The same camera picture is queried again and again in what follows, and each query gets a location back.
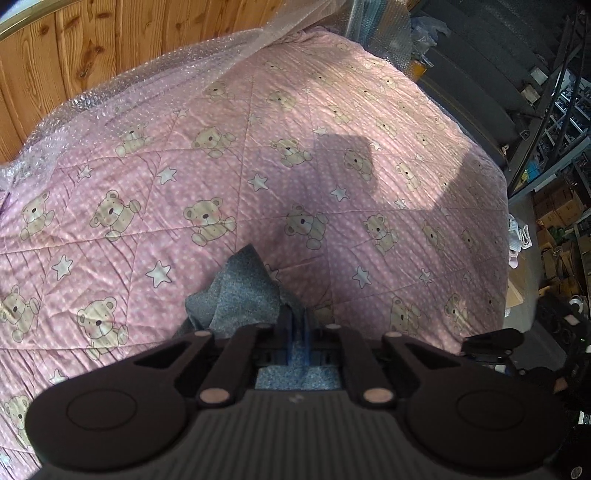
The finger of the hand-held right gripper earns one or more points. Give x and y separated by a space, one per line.
494 340

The clear plastic bag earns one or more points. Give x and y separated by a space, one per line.
425 27

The white cloth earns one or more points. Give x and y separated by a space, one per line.
519 233

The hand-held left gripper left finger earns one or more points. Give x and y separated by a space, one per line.
285 332

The dark staircase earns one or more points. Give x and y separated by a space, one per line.
485 69

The clear bubble wrap sheet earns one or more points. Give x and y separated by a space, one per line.
92 97

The grey pants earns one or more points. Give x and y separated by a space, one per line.
244 295

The brown cardboard box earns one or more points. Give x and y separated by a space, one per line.
561 210

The teal glass panels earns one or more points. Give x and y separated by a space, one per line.
369 18

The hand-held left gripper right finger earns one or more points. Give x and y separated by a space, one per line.
308 332

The flat cardboard sheet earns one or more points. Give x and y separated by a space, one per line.
517 293

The black metal railing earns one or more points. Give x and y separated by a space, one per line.
549 92

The pink bear print quilt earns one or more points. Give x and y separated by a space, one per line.
184 161

